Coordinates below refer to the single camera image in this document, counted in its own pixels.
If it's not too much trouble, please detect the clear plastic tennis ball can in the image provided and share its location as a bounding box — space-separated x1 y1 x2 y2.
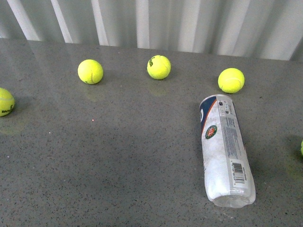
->
199 95 256 208

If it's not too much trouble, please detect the yellow Wilson tennis ball middle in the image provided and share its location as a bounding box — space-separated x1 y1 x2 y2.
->
147 55 171 80

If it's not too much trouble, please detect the yellow tennis ball near can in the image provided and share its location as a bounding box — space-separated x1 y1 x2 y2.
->
218 68 245 94

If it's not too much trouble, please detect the yellow tennis ball far left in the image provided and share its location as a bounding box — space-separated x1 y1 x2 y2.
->
0 88 15 117

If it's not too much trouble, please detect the white pleated curtain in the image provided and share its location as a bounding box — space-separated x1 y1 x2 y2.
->
0 0 303 61

